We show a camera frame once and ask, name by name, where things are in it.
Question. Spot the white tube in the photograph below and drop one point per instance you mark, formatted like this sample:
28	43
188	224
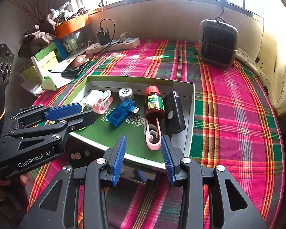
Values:
38	68

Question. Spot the black grey portable heater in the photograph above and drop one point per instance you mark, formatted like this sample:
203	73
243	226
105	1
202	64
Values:
218	42

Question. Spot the black smartphone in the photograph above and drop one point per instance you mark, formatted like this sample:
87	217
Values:
72	73

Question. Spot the brown fabric bag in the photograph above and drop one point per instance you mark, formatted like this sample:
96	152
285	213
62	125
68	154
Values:
38	38

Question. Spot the pink nail clipper case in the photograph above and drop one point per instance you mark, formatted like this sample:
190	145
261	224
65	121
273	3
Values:
104	102

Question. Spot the green cardboard box tray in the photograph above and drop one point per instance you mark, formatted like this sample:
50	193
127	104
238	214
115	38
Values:
102	135

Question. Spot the white power adapter cube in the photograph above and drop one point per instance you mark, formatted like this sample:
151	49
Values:
91	99

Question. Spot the brown medicine bottle red cap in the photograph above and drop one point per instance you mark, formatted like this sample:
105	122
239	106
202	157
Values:
154	105

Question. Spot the yellow green box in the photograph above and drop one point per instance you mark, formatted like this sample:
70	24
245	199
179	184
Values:
48	62

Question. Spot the white power strip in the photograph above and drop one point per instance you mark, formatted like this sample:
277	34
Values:
129	43

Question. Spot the orange plastic tray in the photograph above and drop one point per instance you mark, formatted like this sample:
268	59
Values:
71	25

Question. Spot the heart pattern curtain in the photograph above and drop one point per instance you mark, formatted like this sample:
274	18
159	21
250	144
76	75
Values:
270	63

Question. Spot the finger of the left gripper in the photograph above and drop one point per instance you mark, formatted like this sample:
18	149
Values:
78	121
63	111

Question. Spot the black rectangular remote device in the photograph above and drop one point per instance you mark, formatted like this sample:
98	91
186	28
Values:
174	117

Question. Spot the black charger plug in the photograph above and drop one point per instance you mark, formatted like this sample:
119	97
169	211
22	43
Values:
103	37

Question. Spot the person's hand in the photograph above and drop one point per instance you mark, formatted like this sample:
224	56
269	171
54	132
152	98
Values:
23	181

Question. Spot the blue USB voltage tester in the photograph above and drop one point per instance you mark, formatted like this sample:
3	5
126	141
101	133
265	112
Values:
122	111

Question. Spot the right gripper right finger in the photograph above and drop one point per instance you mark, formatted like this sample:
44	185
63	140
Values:
172	157

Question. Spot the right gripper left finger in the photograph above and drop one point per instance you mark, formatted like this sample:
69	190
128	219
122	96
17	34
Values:
115	159

